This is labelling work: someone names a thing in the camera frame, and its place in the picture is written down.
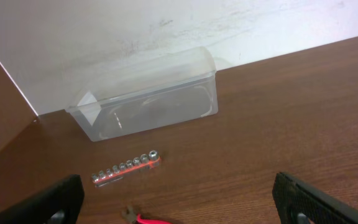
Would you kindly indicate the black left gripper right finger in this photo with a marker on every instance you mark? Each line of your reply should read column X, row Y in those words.
column 299, row 202

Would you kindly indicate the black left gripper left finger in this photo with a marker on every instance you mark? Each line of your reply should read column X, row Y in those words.
column 58, row 203

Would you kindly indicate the red handled cutting pliers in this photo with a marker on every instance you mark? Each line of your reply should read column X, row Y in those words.
column 132, row 217

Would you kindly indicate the clear plastic container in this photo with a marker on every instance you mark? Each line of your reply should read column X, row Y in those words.
column 148, row 95

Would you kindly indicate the socket set on red rail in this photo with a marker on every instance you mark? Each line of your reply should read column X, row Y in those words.
column 118, row 172

